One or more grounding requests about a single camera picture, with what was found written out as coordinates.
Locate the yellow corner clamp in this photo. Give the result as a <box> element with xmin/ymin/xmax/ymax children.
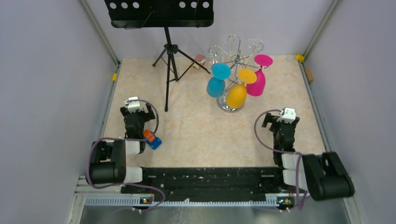
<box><xmin>295</xmin><ymin>54</ymin><xmax>305</xmax><ymax>63</ymax></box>

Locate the wooden block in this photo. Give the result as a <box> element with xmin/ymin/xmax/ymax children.
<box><xmin>304</xmin><ymin>67</ymin><xmax>314</xmax><ymax>83</ymax></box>

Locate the small clear tumbler glass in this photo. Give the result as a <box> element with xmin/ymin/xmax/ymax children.
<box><xmin>207</xmin><ymin>46</ymin><xmax>221</xmax><ymax>66</ymax></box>

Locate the tall clear flute glass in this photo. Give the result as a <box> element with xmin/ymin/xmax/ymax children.
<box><xmin>225</xmin><ymin>35</ymin><xmax>241</xmax><ymax>65</ymax></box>

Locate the small pink card box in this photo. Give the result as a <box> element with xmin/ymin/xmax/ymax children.
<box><xmin>192</xmin><ymin>54</ymin><xmax>206</xmax><ymax>69</ymax></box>

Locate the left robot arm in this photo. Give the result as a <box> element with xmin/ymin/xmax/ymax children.
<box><xmin>86</xmin><ymin>102</ymin><xmax>158</xmax><ymax>193</ymax></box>

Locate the blue plastic goblet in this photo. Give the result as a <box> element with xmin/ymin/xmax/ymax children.
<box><xmin>206</xmin><ymin>63</ymin><xmax>231</xmax><ymax>98</ymax></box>

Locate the clear wine glass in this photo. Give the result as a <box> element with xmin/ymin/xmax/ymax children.
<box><xmin>245</xmin><ymin>38</ymin><xmax>264</xmax><ymax>59</ymax></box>

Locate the blue orange toy car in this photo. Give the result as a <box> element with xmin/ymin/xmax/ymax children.
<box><xmin>143</xmin><ymin>129</ymin><xmax>162</xmax><ymax>150</ymax></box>

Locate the magenta plastic goblet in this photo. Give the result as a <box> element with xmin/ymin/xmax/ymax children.
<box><xmin>246</xmin><ymin>54</ymin><xmax>273</xmax><ymax>97</ymax></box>

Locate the black music stand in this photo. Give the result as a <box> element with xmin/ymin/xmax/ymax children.
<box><xmin>105</xmin><ymin>0</ymin><xmax>214</xmax><ymax>111</ymax></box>

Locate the chrome wine glass rack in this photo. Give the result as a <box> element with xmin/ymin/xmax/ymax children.
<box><xmin>214</xmin><ymin>45</ymin><xmax>260</xmax><ymax>113</ymax></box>

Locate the orange plastic goblet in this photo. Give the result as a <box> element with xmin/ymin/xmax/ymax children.
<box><xmin>225</xmin><ymin>69</ymin><xmax>257</xmax><ymax>108</ymax></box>

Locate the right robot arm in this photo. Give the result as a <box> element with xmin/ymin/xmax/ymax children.
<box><xmin>259</xmin><ymin>110</ymin><xmax>355</xmax><ymax>201</ymax></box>

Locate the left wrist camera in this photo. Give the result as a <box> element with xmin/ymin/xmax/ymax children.
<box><xmin>124</xmin><ymin>96</ymin><xmax>144</xmax><ymax>113</ymax></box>

